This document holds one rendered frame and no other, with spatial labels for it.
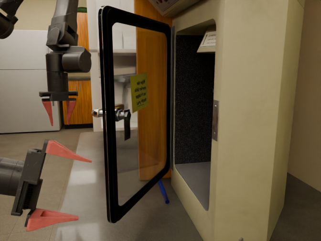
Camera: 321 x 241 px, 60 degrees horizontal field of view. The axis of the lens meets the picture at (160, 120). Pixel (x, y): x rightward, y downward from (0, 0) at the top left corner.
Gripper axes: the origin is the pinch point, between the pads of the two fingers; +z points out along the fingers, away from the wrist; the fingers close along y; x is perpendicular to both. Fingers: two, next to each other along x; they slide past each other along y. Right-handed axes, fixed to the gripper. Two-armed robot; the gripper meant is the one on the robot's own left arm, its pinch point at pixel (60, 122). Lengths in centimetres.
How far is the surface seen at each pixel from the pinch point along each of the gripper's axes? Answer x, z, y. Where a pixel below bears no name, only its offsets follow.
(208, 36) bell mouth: -38, -21, 25
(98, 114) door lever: -33.2, -5.8, 3.4
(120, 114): -36.7, -6.1, 6.7
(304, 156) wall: -30, 12, 69
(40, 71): 453, -29, 21
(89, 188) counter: -8.5, 18.5, 5.8
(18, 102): 466, 25, -17
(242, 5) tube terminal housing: -51, -24, 22
